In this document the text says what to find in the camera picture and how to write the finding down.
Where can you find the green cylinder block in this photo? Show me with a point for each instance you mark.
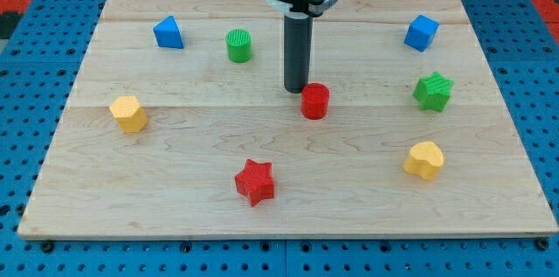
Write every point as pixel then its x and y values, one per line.
pixel 238 45

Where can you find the red star block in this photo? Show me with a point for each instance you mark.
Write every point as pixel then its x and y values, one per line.
pixel 255 182

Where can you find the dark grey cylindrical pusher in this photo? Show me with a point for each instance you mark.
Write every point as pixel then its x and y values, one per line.
pixel 297 51

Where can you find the blue triangle block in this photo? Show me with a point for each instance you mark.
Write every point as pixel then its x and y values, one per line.
pixel 167 34

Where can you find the green star block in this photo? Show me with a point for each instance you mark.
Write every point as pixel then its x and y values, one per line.
pixel 433 92

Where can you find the blue cube block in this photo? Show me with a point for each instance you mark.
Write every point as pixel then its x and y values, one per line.
pixel 421 32

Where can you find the yellow heart block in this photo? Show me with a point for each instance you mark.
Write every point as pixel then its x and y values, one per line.
pixel 425 160

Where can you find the red cylinder block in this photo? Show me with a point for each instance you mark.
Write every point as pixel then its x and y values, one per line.
pixel 314 101

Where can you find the light wooden board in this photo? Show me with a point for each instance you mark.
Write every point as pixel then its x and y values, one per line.
pixel 340 177

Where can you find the yellow hexagon block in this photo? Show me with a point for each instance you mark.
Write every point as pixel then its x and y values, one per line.
pixel 129 114

